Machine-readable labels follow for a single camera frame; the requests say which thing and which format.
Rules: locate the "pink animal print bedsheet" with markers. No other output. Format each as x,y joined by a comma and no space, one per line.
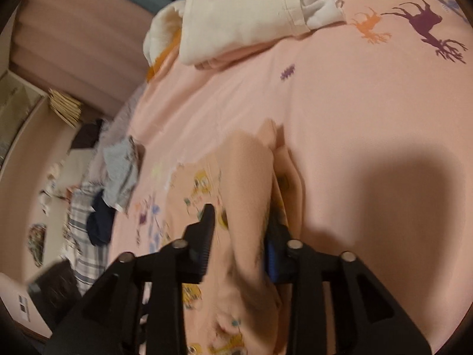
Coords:
369,111

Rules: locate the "beige pillow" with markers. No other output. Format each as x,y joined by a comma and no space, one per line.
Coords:
75,170

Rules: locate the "orange cartoon print shirt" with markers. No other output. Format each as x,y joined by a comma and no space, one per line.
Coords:
247,199

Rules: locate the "grey crumpled garment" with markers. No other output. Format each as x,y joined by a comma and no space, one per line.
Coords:
120,170

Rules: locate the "dark brown cloth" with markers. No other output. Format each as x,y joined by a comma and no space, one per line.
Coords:
87,135

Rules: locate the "white goose plush toy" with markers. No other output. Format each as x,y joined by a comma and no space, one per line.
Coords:
162,33

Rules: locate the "beige curtain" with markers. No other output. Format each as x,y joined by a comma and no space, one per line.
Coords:
74,44

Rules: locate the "navy crumpled garment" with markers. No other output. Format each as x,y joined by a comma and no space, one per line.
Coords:
101,222

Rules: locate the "plaid bedding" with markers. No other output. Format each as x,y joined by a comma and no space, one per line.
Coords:
87,259

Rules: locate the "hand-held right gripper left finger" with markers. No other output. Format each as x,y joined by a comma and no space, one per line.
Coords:
205,244

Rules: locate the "cream folded garment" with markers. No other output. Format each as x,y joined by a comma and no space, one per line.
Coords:
240,14

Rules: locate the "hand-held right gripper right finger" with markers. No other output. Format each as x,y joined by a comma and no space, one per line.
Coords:
271,260

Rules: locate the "small white plush toy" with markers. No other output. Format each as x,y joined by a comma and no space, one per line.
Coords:
51,192

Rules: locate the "grey blanket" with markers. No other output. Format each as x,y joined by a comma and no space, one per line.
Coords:
122,125

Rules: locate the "white wall socket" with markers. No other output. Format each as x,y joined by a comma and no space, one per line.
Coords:
23,305

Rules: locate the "patterned printed cloth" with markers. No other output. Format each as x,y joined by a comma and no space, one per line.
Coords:
37,244

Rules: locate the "striped hanging cloth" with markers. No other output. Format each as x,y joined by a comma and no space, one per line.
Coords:
66,107

